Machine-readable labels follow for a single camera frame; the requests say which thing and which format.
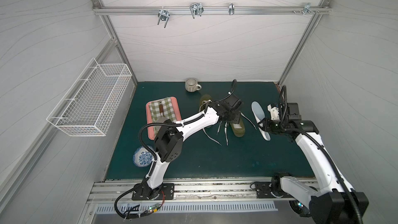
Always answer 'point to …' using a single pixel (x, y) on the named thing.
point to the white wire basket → (93, 104)
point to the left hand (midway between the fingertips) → (238, 118)
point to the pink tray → (176, 110)
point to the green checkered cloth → (168, 109)
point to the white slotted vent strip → (138, 208)
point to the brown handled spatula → (162, 118)
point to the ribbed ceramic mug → (192, 85)
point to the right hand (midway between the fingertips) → (262, 124)
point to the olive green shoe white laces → (218, 129)
